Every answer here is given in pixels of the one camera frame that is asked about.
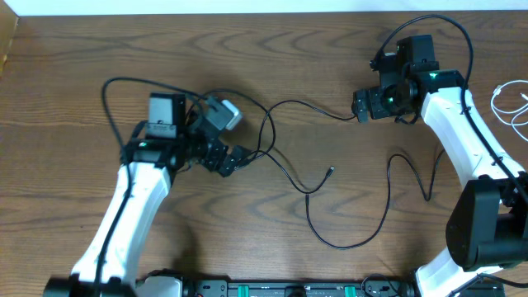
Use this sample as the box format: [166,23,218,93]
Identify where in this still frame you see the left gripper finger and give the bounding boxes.
[233,145,252,165]
[217,154,241,177]

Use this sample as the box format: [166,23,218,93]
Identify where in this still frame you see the long black usb cable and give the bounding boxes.
[257,99,446,251]

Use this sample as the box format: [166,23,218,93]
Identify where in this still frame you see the short black usb cable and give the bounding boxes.
[185,88,336,195]

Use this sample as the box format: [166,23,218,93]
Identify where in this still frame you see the white usb cable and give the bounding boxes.
[489,79,528,144]

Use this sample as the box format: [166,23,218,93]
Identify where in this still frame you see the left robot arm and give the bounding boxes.
[43,92,247,296]

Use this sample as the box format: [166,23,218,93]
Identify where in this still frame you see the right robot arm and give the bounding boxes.
[352,35,527,296]

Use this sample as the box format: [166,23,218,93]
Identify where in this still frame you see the cardboard box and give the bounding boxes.
[0,0,19,74]

